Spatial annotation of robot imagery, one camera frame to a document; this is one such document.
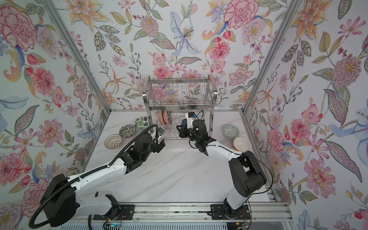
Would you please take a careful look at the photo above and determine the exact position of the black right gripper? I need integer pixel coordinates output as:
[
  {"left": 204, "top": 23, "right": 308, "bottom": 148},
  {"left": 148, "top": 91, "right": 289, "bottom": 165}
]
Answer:
[{"left": 177, "top": 125, "right": 201, "bottom": 145}]

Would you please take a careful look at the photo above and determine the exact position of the dark patterned bowl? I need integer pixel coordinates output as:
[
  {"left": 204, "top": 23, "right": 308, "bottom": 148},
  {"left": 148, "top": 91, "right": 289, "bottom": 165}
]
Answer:
[{"left": 162, "top": 110, "right": 172, "bottom": 125}]

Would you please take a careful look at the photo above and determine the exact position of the pale green patterned bowl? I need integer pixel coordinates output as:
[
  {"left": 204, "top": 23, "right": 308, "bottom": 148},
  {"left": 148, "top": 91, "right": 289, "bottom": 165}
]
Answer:
[{"left": 222, "top": 124, "right": 240, "bottom": 139}]

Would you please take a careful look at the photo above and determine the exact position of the plain white bowl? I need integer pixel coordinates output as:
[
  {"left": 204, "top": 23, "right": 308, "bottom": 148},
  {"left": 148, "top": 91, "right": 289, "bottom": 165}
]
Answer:
[{"left": 233, "top": 137, "right": 252, "bottom": 152}]

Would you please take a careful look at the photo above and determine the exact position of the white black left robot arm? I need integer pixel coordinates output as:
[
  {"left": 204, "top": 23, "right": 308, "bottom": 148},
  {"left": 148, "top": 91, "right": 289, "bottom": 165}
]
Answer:
[{"left": 29, "top": 128, "right": 165, "bottom": 228}]

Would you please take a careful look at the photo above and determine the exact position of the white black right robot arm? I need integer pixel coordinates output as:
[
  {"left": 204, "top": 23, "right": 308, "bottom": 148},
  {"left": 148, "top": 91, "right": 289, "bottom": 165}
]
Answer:
[{"left": 176, "top": 118, "right": 267, "bottom": 218}]

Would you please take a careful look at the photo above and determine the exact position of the steel two-tier dish rack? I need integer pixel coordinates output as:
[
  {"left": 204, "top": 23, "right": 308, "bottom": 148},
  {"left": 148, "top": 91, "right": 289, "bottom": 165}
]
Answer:
[{"left": 142, "top": 75, "right": 218, "bottom": 140}]

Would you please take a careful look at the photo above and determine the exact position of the green leaf pattern bowl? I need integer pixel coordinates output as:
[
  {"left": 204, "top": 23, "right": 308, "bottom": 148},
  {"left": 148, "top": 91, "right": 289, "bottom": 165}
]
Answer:
[{"left": 134, "top": 117, "right": 150, "bottom": 130}]

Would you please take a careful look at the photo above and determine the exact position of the dark speckled pattern bowl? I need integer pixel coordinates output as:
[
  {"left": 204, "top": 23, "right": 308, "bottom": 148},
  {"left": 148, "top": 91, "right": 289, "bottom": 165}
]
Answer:
[{"left": 119, "top": 124, "right": 137, "bottom": 138}]

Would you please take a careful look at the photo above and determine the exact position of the white lattice pattern bowl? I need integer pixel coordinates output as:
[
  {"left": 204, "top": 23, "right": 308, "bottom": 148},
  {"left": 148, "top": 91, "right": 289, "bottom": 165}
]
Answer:
[{"left": 104, "top": 134, "right": 122, "bottom": 150}]

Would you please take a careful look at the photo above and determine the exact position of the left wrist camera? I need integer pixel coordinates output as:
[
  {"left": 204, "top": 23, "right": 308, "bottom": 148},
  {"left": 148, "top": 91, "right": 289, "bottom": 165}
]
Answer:
[{"left": 155, "top": 127, "right": 165, "bottom": 141}]

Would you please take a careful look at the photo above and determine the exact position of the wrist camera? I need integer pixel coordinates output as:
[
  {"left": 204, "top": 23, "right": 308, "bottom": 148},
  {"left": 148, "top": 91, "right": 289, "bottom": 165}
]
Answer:
[
  {"left": 186, "top": 112, "right": 196, "bottom": 129},
  {"left": 155, "top": 127, "right": 165, "bottom": 141}
]

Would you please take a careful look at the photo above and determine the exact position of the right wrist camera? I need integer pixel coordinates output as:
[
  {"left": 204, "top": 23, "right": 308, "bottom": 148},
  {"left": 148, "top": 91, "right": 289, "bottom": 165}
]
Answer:
[{"left": 186, "top": 112, "right": 196, "bottom": 129}]

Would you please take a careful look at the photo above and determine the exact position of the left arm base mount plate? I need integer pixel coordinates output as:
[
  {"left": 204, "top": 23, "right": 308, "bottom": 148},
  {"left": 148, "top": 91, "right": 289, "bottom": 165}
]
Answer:
[{"left": 93, "top": 205, "right": 135, "bottom": 220}]

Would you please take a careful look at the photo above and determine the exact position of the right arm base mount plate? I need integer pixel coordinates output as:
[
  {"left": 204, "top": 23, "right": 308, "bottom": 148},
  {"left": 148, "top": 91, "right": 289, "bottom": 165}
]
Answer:
[{"left": 210, "top": 204, "right": 251, "bottom": 220}]

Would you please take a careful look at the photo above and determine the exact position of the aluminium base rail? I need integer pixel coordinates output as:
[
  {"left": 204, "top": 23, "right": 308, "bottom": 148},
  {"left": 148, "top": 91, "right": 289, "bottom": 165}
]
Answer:
[{"left": 45, "top": 202, "right": 294, "bottom": 223}]

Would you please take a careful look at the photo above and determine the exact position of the black corrugated left cable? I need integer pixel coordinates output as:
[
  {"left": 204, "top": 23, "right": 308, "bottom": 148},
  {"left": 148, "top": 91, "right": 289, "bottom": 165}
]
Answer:
[{"left": 28, "top": 124, "right": 159, "bottom": 230}]

